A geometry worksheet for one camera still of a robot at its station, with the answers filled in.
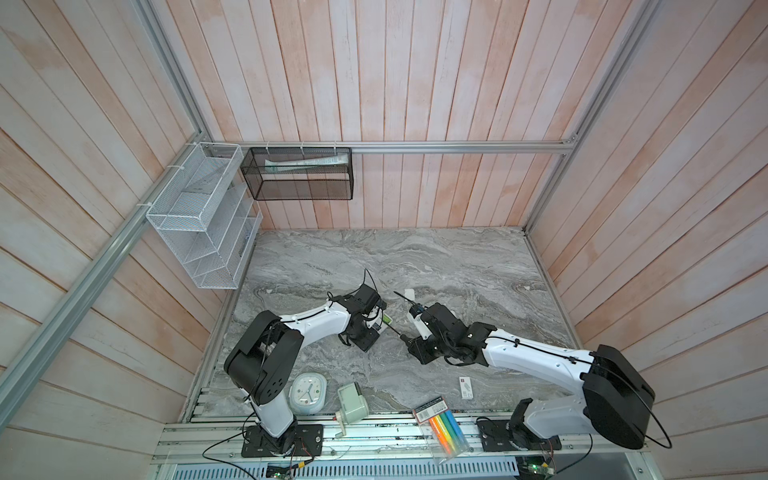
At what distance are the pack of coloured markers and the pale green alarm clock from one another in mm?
254

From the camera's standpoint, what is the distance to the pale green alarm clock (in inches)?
30.7

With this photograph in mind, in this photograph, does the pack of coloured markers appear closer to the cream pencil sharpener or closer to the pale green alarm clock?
the cream pencil sharpener

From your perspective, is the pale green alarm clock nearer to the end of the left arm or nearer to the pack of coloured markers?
the end of the left arm

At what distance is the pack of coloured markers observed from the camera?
73 centimetres
